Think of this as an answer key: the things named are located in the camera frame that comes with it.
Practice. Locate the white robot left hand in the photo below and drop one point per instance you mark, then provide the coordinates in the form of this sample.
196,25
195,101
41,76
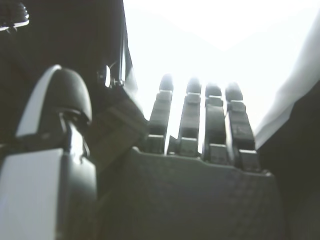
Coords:
187,200

